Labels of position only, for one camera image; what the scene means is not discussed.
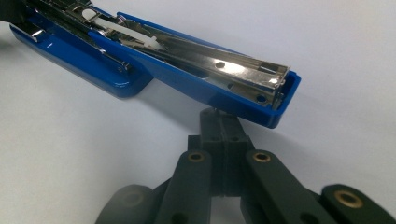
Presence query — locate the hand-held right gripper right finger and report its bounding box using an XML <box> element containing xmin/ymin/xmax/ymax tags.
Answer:
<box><xmin>222</xmin><ymin>115</ymin><xmax>256</xmax><ymax>198</ymax></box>

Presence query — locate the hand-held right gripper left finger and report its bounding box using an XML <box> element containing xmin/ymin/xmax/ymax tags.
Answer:
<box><xmin>187</xmin><ymin>106</ymin><xmax>226</xmax><ymax>198</ymax></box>

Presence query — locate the blue stapler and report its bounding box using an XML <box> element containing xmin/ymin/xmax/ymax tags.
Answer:
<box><xmin>8</xmin><ymin>0</ymin><xmax>303</xmax><ymax>130</ymax></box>

